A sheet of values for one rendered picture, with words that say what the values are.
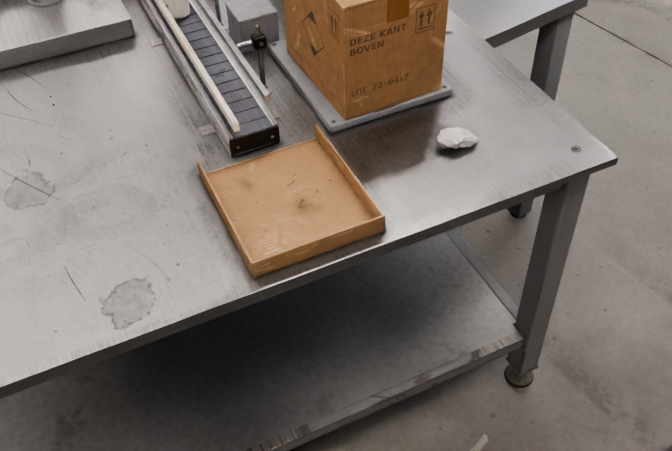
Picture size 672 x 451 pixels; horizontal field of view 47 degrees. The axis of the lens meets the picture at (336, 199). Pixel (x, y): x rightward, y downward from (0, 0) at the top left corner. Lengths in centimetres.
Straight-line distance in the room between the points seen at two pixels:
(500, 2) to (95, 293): 127
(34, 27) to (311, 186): 87
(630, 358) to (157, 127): 146
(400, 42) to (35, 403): 123
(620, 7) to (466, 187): 246
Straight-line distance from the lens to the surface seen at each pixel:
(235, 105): 167
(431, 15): 162
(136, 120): 176
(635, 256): 266
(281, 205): 149
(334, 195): 150
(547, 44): 226
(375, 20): 155
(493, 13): 208
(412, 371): 198
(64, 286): 145
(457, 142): 160
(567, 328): 241
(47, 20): 208
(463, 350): 203
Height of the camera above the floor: 187
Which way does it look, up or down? 44 degrees down
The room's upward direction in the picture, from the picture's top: 2 degrees counter-clockwise
